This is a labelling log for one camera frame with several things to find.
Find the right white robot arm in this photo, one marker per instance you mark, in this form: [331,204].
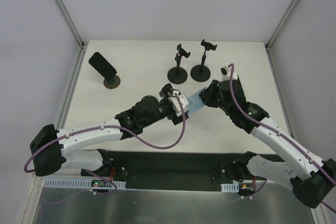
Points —
[307,175]

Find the black round-base phone stand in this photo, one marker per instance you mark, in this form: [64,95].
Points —
[201,72]

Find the left aluminium frame post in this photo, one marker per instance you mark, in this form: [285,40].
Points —
[70,24]

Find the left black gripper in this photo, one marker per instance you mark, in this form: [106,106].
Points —
[171,104]

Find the light blue cased phone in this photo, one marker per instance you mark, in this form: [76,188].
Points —
[195,102]

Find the white cable duct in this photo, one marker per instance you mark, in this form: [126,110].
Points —
[230,188]
[75,183]

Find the aluminium frame post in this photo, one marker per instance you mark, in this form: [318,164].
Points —
[285,17]
[70,24]

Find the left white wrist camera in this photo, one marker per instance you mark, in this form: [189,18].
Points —
[180,104]

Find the right aluminium frame post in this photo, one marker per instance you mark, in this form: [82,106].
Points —
[285,17]

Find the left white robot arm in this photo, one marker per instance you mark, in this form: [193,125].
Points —
[53,149]

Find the black phone on wooden stand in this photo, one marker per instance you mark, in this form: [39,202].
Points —
[103,66]

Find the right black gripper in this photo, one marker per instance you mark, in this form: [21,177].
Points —
[212,94]

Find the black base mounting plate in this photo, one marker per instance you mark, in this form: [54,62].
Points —
[191,171]

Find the left white cable duct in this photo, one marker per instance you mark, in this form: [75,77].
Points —
[75,183]

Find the wooden-base phone stand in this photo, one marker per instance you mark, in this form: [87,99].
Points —
[113,83]

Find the right white cable duct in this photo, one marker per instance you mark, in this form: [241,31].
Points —
[230,188]

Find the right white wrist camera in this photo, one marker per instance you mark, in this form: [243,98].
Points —
[228,73]

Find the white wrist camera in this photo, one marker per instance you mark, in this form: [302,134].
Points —
[228,73]
[180,104]

